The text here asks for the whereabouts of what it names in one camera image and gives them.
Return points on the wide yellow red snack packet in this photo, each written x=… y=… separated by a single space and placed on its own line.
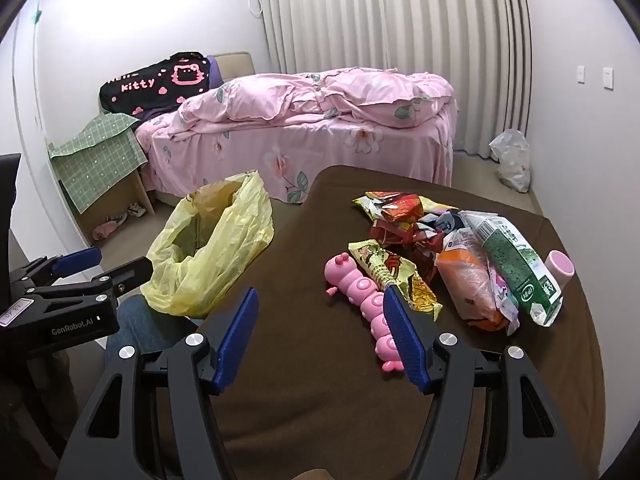
x=400 y=205

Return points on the white plastic bag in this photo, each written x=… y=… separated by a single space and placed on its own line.
x=512 y=160

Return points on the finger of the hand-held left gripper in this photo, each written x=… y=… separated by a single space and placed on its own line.
x=75 y=262
x=125 y=280

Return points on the green checked cloth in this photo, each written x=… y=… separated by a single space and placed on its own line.
x=100 y=160

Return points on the black blanket with pink print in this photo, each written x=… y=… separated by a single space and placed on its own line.
x=145 y=82

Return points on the green white paper pack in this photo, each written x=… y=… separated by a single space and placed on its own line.
x=515 y=260

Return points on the cream pleated curtain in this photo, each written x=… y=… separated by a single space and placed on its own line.
x=400 y=35

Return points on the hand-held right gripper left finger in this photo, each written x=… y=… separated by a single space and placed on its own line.
x=239 y=335

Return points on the long yellow cartoon snack packet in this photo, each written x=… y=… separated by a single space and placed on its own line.
x=385 y=265

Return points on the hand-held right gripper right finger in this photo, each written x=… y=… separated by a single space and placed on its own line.
x=406 y=340

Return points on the red crumpled wrapper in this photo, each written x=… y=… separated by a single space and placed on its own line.
x=395 y=236

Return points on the dark blue white packet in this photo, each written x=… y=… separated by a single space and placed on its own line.
x=442 y=222

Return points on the person's leg in jeans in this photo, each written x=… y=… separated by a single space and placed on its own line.
x=140 y=320

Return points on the pink floral duvet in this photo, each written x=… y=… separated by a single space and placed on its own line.
x=300 y=95

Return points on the white wall switch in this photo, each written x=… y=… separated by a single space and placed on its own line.
x=580 y=74
x=608 y=78

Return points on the pink caterpillar toy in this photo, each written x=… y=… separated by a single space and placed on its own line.
x=357 y=290

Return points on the white sneaker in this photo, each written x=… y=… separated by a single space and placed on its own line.
x=135 y=208
x=117 y=218

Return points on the bed with pink floral sheet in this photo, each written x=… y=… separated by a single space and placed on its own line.
x=250 y=160

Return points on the pink cup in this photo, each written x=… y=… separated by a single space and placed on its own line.
x=560 y=266

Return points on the small pink white packet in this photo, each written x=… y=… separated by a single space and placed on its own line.
x=502 y=292

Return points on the yellow plastic bag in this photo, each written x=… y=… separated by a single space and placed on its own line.
x=220 y=245

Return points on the purple pillow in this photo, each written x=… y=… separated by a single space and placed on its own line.
x=215 y=71

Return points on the teal wall hook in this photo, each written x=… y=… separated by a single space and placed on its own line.
x=36 y=15

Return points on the wooden bedside table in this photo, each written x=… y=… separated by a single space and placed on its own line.
x=137 y=185

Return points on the orange clear plastic packet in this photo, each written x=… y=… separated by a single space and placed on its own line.
x=465 y=285

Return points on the pink slipper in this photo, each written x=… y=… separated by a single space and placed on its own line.
x=104 y=231

